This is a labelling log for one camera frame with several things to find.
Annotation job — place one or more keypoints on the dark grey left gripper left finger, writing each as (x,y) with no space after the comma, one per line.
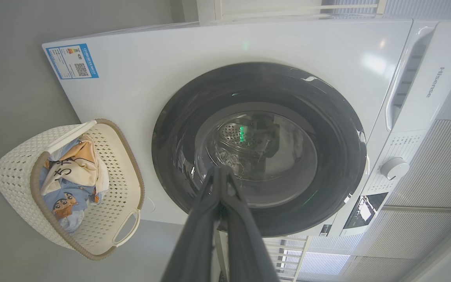
(194,243)

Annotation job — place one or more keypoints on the white round control knob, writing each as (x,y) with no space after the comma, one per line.
(394,168)

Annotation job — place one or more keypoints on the cream perforated laundry basket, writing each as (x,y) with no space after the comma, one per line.
(116,172)

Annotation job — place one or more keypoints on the dark round glass washer door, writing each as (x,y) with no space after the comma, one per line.
(186,129)

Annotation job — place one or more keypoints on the blue white energy label sticker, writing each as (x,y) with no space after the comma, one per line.
(73,60)

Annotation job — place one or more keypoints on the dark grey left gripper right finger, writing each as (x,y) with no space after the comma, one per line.
(245,246)

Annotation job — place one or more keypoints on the blue cartoon print garment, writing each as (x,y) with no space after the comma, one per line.
(67,196)

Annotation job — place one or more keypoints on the white slatted rack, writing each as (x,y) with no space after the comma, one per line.
(284,254)

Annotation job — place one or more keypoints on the white front-load washing machine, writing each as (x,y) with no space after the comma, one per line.
(139,94)

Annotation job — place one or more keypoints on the beige cartoon print garment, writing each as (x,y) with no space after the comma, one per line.
(80,164)

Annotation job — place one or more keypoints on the steel perforated washer drum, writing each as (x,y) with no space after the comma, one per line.
(233,135)

